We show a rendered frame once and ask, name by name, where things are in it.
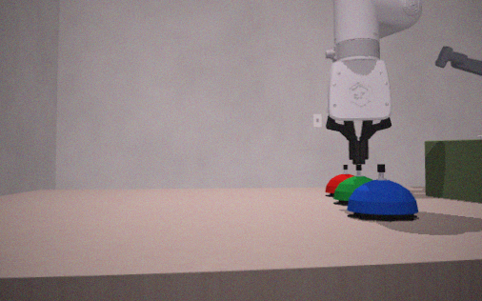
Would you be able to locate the green bell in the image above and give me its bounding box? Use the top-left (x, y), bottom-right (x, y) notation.
top-left (333, 165), bottom-right (372, 206)

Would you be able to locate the blue dome bell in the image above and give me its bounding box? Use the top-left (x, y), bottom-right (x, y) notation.
top-left (347, 164), bottom-right (418, 222)

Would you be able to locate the red dome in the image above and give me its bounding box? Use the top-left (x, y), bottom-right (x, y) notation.
top-left (326, 165), bottom-right (354, 197)

